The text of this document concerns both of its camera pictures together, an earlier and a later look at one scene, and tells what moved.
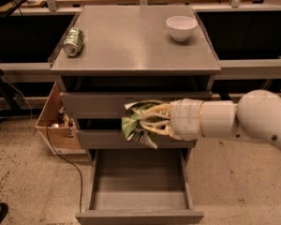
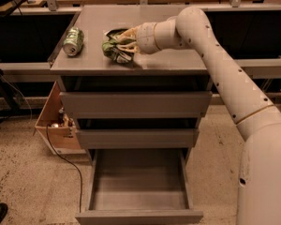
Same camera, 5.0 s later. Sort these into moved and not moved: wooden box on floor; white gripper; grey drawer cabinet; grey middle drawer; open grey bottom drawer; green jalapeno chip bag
Moved: green jalapeno chip bag; white gripper
Not moved: grey drawer cabinet; open grey bottom drawer; grey middle drawer; wooden box on floor
